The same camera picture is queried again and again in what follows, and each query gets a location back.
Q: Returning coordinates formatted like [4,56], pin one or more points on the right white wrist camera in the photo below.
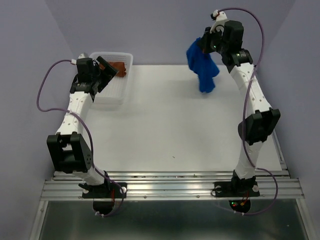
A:
[219,19]

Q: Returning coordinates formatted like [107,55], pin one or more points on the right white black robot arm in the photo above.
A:
[259,118]

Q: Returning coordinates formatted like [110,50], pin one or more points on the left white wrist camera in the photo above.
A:
[83,56]

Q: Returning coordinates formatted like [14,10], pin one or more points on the white perforated plastic basket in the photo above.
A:
[114,93]

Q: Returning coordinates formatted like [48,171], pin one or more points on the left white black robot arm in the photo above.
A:
[70,152]

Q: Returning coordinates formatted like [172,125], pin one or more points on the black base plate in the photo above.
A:
[103,191]
[227,189]

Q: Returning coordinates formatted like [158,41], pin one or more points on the brown microfiber towel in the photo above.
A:
[120,66]

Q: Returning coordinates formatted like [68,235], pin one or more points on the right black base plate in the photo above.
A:
[227,189]

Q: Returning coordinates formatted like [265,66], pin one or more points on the aluminium rail frame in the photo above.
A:
[170,143]

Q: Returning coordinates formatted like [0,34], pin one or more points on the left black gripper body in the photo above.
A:
[96,77]

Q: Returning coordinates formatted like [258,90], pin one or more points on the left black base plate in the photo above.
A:
[103,191]

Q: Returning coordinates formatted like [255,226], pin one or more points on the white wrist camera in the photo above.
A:
[83,56]
[219,19]

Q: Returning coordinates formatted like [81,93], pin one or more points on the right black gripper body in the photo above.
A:
[215,42]

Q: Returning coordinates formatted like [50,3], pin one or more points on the blue microfiber towel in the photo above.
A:
[203,66]

